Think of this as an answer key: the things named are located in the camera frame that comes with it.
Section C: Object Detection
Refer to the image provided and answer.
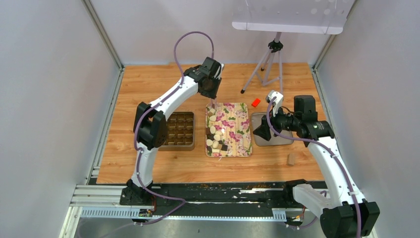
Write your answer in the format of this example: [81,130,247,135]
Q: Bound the white overhead light panel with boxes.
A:
[232,0,355,35]

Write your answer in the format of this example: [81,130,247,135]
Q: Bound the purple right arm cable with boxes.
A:
[265,97,363,238]

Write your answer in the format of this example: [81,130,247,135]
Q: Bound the white swirl round chocolate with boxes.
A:
[212,141,219,149]

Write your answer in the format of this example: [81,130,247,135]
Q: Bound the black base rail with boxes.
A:
[70,181,314,225]

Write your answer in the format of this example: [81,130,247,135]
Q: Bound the grey metal tin lid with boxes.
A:
[251,112,294,147]

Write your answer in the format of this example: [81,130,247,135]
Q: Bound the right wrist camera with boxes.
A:
[265,90,284,116]

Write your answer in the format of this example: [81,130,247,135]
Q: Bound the white tripod stand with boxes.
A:
[240,32,284,94]

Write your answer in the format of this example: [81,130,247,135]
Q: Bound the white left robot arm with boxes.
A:
[120,57,224,206]

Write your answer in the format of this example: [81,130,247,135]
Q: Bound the small wooden block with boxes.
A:
[287,153,296,166]

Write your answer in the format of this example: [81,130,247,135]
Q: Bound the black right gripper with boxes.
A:
[253,103,300,140]

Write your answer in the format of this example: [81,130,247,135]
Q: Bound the pink silicone tongs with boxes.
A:
[210,99,217,112]

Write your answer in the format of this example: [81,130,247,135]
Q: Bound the floral patterned tray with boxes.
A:
[205,103,253,158]

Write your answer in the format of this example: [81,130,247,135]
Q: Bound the gold chocolate tin box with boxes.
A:
[158,111,195,151]

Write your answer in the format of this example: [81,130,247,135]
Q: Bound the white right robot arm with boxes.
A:
[253,91,380,238]

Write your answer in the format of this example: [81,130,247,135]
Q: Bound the small red block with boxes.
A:
[251,98,261,108]

